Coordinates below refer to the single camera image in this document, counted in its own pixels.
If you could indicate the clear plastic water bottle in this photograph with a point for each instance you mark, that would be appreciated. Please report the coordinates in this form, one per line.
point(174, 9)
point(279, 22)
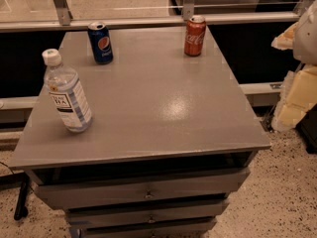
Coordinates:
point(66, 91)

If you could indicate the red coke can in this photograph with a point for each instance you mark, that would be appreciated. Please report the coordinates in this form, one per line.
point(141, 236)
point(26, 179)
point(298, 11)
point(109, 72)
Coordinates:
point(194, 37)

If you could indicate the black stand leg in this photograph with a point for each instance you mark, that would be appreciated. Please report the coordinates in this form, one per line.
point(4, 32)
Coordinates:
point(21, 210)

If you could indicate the top grey drawer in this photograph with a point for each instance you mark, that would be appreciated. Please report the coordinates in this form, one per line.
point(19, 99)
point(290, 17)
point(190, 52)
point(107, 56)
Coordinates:
point(110, 192)

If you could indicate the grey drawer cabinet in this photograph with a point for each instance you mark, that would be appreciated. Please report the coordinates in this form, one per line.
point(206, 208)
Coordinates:
point(156, 112)

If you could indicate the middle grey drawer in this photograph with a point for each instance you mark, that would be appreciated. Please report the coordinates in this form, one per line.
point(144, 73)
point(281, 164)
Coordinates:
point(147, 214)

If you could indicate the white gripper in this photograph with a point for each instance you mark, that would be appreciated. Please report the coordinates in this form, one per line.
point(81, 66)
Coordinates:
point(307, 37)

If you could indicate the bottom grey drawer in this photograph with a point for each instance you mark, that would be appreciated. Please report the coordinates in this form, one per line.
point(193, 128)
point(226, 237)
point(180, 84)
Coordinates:
point(155, 230)

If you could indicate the blue pepsi can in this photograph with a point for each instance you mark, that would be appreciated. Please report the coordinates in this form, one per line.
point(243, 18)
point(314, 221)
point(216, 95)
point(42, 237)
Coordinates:
point(99, 38)

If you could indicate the grey drawer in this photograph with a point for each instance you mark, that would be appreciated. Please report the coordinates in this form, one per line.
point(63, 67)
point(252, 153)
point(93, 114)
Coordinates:
point(155, 230)
point(147, 214)
point(110, 192)

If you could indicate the metal glass railing frame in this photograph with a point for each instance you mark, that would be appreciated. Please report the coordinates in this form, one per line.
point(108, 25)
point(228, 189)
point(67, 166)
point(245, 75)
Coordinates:
point(67, 15)

